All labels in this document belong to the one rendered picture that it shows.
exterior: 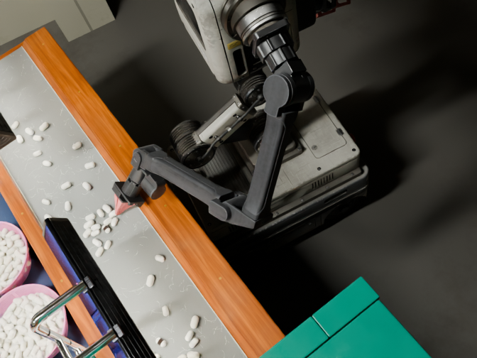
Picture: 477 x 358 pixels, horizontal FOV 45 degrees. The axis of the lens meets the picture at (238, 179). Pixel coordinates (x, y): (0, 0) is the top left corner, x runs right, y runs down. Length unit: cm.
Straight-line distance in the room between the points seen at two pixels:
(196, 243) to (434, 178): 131
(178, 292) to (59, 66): 105
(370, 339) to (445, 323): 188
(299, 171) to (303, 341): 159
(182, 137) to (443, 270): 125
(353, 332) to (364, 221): 199
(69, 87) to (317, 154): 98
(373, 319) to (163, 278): 125
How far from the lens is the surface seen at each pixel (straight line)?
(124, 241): 191
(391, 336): 63
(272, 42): 134
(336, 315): 63
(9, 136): 185
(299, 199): 225
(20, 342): 194
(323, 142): 224
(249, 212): 148
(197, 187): 161
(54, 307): 148
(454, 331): 250
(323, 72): 303
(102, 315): 144
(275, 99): 133
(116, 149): 205
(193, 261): 178
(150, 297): 181
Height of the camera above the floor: 240
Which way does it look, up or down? 61 degrees down
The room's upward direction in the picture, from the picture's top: 19 degrees counter-clockwise
